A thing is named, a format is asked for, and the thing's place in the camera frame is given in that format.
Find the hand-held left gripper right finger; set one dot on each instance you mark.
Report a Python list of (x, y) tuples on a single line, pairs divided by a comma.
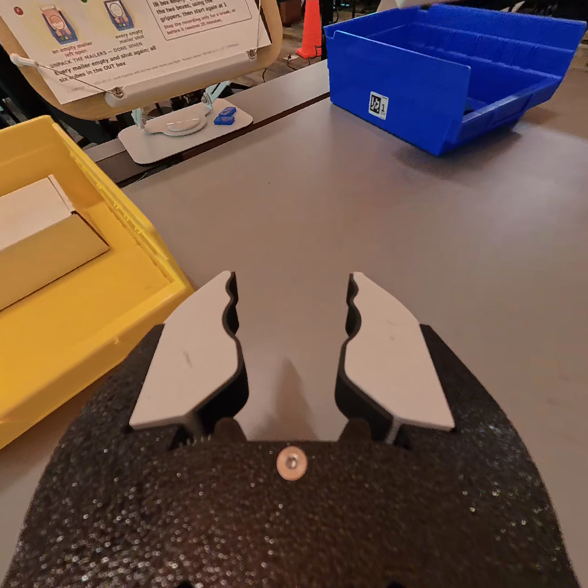
[(395, 363)]

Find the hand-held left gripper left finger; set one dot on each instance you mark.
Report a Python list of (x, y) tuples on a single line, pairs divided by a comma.
[(193, 363)]

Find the yellow plastic bin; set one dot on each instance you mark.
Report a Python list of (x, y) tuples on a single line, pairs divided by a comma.
[(92, 321)]

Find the white cardboard mailer box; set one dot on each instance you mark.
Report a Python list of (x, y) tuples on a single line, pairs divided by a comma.
[(27, 206)]

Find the blue plastic bin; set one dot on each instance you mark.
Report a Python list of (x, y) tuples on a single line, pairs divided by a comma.
[(413, 69)]

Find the white sign stand base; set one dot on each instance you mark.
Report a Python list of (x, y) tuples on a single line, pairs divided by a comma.
[(138, 147)]

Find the small blue plastic block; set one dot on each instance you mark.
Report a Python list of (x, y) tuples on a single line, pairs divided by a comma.
[(223, 120), (228, 111)]

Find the black and white marker label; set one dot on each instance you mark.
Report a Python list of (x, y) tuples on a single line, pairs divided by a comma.
[(379, 105)]

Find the printed instruction sheet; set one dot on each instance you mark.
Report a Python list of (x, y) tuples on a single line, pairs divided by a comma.
[(115, 59)]

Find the rounded wooden sign board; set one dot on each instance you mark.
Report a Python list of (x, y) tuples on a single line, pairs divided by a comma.
[(275, 32)]

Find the orange traffic cone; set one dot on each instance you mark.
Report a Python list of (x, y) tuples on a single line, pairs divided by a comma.
[(311, 32)]

